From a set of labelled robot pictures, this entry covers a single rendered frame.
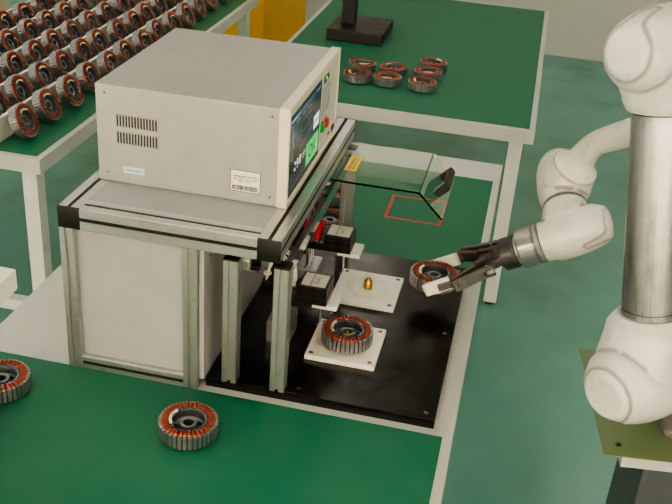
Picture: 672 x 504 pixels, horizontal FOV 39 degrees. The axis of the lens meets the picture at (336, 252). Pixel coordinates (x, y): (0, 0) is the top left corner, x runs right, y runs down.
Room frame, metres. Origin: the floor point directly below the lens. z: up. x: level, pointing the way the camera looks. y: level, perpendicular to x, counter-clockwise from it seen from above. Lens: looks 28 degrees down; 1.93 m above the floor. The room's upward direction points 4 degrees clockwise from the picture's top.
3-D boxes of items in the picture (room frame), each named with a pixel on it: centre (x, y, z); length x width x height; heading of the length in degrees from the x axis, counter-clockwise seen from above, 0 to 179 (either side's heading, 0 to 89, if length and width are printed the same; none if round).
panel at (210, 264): (1.91, 0.19, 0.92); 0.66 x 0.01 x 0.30; 169
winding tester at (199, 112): (1.93, 0.25, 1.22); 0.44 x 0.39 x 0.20; 169
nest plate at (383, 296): (1.98, -0.08, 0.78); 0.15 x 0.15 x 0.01; 79
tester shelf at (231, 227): (1.92, 0.25, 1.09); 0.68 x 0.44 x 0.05; 169
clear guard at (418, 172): (2.06, -0.09, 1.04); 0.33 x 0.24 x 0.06; 79
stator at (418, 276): (1.95, -0.23, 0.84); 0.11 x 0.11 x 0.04
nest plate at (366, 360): (1.74, -0.04, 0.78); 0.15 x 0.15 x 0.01; 79
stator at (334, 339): (1.74, -0.04, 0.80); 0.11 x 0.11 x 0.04
